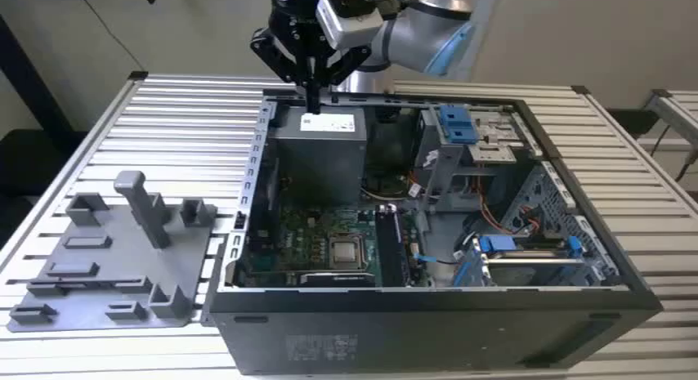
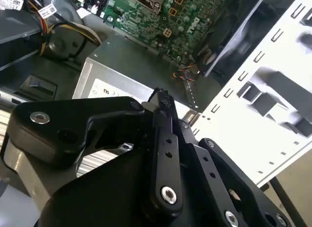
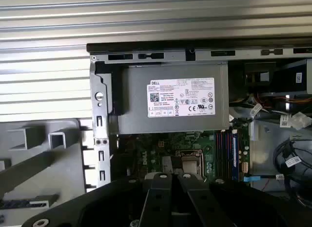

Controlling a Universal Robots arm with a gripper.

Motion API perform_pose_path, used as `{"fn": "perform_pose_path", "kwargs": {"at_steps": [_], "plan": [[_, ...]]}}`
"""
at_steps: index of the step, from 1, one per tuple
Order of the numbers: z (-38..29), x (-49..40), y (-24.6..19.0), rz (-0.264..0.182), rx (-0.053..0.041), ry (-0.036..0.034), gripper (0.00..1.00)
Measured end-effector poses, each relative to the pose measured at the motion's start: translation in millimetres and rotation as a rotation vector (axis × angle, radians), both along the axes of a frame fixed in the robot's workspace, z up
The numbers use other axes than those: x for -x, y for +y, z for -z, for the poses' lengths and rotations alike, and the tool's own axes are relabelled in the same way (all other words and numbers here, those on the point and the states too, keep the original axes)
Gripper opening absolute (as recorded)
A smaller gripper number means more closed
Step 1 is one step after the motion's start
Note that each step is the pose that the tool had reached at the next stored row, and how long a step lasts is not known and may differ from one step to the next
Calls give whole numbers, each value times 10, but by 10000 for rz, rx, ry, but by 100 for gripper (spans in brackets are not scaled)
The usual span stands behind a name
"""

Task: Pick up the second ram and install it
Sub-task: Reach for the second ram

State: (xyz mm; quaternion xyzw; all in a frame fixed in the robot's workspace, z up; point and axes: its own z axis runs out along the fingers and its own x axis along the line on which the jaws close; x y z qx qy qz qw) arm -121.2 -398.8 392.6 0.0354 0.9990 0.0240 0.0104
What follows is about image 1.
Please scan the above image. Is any hard disk in blue carrier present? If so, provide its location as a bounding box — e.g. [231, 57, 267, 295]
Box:
[455, 234, 606, 290]

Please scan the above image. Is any black PC case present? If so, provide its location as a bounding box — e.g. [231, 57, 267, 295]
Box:
[199, 87, 665, 376]

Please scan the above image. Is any metal slat side table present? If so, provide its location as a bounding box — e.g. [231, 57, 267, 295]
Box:
[637, 88, 698, 152]

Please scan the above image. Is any orange red wire bundle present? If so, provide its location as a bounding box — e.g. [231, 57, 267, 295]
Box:
[473, 173, 542, 236]

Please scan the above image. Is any grey parts rack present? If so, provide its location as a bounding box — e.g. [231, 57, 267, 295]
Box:
[8, 170, 219, 334]

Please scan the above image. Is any power cable bundle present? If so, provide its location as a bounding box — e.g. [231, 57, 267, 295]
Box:
[360, 171, 425, 202]

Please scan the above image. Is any grey power supply unit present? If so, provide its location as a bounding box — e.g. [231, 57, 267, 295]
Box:
[270, 108, 367, 205]

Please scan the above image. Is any metal CPU socket cover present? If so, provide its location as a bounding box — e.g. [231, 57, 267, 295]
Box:
[326, 231, 367, 271]

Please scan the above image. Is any black graphics card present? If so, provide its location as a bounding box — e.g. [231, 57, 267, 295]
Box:
[298, 272, 379, 289]

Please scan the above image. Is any black RAM stick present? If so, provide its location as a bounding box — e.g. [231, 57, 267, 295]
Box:
[27, 278, 150, 289]
[375, 210, 406, 286]

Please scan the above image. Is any silver CPU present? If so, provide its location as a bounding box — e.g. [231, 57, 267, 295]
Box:
[332, 241, 362, 263]

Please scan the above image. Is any blue drive latch bracket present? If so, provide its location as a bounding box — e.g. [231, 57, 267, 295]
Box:
[438, 105, 477, 145]

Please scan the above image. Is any green motherboard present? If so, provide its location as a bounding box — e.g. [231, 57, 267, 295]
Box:
[242, 203, 433, 289]

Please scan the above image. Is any grey metal drive cage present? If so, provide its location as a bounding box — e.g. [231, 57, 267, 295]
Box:
[414, 105, 541, 213]

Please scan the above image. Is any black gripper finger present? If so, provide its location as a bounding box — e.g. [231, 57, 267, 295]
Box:
[250, 26, 315, 114]
[314, 47, 374, 114]

